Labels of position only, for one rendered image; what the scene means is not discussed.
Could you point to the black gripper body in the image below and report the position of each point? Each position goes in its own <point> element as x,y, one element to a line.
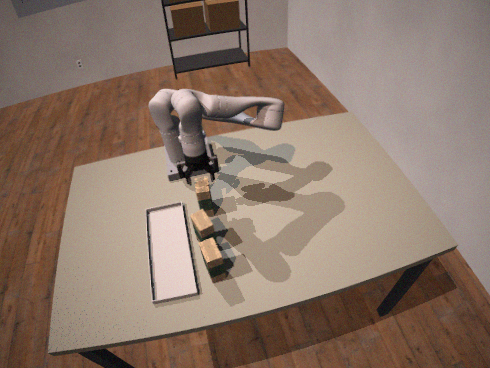
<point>203,158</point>

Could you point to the tan rectangular box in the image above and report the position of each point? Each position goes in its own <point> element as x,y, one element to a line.
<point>203,227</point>
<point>204,195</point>
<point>213,259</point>

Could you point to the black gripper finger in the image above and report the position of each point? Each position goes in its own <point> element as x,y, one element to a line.
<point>207,168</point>
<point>187,173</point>

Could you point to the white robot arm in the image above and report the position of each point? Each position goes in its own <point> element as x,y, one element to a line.
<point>269,116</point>

